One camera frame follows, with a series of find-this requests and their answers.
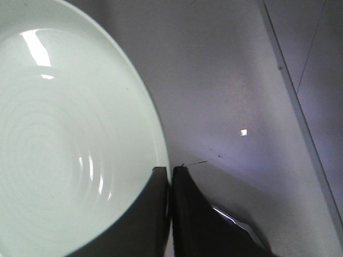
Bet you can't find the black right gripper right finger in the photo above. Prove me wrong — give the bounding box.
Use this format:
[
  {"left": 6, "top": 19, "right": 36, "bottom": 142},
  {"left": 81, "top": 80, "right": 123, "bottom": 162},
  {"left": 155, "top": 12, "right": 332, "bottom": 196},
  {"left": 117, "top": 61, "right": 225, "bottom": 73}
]
[{"left": 172, "top": 166, "right": 273, "bottom": 256}]

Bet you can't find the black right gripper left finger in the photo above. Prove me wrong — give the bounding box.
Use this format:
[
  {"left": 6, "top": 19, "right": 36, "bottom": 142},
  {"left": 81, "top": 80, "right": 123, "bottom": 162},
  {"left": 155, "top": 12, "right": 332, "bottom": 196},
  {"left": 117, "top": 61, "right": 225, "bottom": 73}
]
[{"left": 68, "top": 167, "right": 170, "bottom": 257}]

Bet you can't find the pale green round plate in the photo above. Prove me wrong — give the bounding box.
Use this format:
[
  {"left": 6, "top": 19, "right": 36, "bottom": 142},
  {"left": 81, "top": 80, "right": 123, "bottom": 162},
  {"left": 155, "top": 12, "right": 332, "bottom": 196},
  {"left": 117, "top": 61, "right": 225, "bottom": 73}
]
[{"left": 1, "top": 1, "right": 169, "bottom": 256}]

